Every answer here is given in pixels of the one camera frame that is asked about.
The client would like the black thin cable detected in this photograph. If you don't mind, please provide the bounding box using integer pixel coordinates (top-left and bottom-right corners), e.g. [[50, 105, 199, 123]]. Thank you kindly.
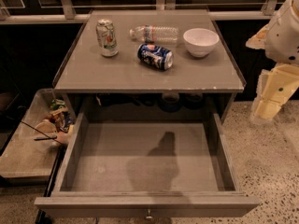
[[20, 120, 64, 146]]

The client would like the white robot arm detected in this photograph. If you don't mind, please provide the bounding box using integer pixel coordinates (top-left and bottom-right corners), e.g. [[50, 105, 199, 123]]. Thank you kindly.
[[246, 0, 299, 124]]

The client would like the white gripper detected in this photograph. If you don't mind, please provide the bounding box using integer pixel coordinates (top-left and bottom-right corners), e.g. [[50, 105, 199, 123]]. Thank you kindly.
[[249, 63, 299, 124]]

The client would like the grey cabinet with top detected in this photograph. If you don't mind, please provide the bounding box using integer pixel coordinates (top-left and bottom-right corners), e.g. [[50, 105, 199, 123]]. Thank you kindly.
[[53, 9, 245, 117]]

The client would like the white ceramic bowl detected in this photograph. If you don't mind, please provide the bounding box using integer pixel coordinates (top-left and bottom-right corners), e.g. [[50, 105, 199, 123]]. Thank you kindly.
[[183, 28, 220, 58]]

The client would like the metal drawer knob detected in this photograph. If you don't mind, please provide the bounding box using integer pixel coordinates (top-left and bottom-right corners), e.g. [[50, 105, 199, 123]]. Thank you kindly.
[[144, 209, 153, 220]]

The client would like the clear plastic water bottle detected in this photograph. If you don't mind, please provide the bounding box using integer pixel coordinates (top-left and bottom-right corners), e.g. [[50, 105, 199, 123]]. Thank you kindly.
[[129, 25, 178, 44]]

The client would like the white window frame rail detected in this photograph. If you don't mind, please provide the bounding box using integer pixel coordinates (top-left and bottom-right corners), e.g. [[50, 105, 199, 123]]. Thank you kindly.
[[0, 0, 285, 24]]

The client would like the open grey top drawer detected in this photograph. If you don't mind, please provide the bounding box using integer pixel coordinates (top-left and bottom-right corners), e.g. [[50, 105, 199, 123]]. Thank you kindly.
[[35, 113, 259, 218]]

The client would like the green white soda can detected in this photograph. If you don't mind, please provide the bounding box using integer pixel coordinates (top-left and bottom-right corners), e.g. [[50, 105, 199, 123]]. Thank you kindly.
[[96, 19, 118, 57]]

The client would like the pile of snack packages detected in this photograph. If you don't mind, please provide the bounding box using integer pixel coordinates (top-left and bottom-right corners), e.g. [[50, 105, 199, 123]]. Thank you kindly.
[[34, 99, 75, 145]]

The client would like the grey plastic bin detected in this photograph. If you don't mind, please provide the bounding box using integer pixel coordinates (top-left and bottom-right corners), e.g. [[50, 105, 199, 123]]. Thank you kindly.
[[0, 89, 64, 184]]

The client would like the blue pepsi can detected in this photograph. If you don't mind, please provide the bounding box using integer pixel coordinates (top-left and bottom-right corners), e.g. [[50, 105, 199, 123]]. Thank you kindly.
[[137, 44, 173, 71]]

